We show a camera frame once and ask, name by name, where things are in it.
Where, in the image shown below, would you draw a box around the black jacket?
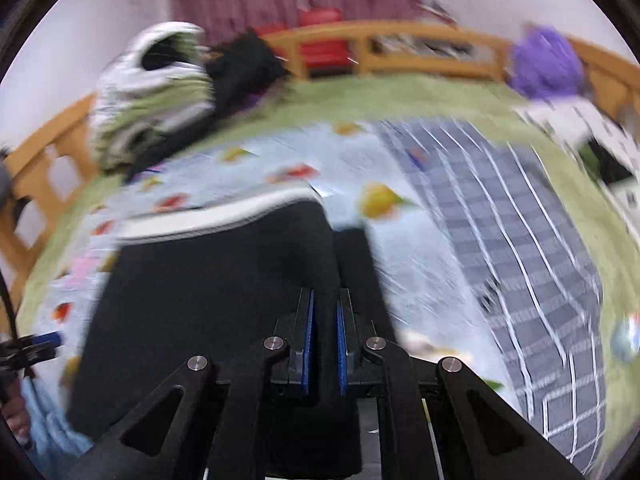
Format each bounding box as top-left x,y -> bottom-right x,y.
125,32 -> 291,181

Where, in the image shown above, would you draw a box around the floral white pillow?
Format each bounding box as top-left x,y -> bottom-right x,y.
520,95 -> 640,241

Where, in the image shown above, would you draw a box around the folded floral white quilt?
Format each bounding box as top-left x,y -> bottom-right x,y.
90,21 -> 216,171

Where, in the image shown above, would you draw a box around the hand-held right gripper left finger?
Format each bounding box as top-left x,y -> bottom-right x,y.
70,287 -> 316,480

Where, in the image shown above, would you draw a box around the purple plush toy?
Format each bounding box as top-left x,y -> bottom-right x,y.
510,25 -> 586,101

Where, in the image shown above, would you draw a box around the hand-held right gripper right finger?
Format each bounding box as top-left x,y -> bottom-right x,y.
336,287 -> 586,480

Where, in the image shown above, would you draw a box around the person's blue jeans leg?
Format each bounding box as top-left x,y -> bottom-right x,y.
20,375 -> 96,471

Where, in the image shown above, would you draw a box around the wooden bed frame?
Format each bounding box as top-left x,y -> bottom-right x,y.
0,20 -> 640,311

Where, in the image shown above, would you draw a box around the small round pale toy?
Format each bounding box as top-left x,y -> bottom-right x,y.
614,312 -> 640,366

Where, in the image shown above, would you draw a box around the person's left hand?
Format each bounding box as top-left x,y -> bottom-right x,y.
0,377 -> 33,451

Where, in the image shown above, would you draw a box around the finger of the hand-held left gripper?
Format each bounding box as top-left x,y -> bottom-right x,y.
15,332 -> 63,351
17,347 -> 57,368

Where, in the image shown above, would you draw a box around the pile of cardboard clutter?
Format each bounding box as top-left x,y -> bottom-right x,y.
375,2 -> 476,58

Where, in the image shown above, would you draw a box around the black cable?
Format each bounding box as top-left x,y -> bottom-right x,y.
0,257 -> 23,346

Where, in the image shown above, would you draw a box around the grey cloth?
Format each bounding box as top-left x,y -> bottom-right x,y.
0,147 -> 13,203

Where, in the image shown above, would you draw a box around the grey checked bed sheet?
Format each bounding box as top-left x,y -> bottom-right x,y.
375,117 -> 613,466

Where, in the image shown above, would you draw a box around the fruit printed plastic sheet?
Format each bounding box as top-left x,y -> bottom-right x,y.
47,120 -> 506,396

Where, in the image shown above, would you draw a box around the black pants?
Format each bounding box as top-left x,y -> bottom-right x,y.
67,187 -> 398,466

